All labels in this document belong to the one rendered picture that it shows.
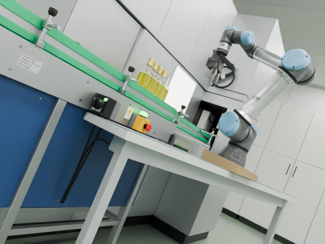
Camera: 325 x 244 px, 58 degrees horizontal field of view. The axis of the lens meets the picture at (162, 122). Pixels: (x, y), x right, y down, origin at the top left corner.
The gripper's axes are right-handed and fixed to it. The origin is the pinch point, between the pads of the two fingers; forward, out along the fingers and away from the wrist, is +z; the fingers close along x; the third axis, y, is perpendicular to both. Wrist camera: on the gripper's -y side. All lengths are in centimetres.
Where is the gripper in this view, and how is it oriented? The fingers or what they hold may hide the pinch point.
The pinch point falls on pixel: (212, 83)
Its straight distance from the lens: 176.4
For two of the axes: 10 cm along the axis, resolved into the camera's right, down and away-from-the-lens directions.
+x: -4.5, -2.4, -8.6
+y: -8.0, -3.1, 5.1
